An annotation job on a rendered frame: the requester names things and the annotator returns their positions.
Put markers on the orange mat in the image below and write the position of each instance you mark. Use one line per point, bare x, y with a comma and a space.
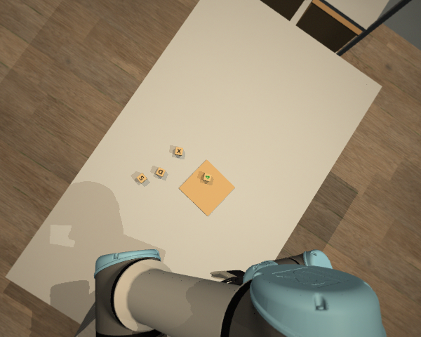
207, 195

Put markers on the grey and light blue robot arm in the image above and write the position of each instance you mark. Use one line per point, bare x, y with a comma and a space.
278, 298

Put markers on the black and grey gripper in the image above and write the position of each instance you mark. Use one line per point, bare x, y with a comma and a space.
227, 276

